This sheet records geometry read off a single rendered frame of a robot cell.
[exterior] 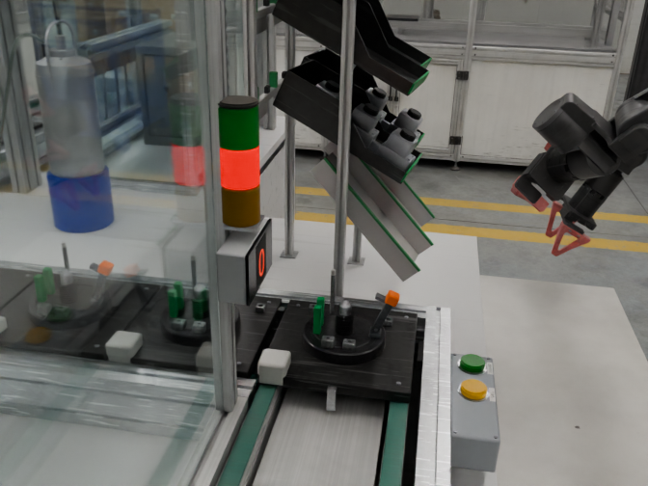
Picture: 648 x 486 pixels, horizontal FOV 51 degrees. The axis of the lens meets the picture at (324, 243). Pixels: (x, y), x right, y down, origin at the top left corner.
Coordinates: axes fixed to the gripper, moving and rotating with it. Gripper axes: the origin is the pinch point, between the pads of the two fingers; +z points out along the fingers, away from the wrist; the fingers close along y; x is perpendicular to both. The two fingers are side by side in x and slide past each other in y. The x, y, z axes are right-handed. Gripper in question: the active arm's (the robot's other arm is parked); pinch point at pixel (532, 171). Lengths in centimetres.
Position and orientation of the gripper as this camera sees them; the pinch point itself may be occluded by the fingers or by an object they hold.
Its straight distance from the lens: 121.2
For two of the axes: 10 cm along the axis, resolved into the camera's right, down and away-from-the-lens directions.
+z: -2.2, 0.0, 9.8
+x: 7.4, 6.5, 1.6
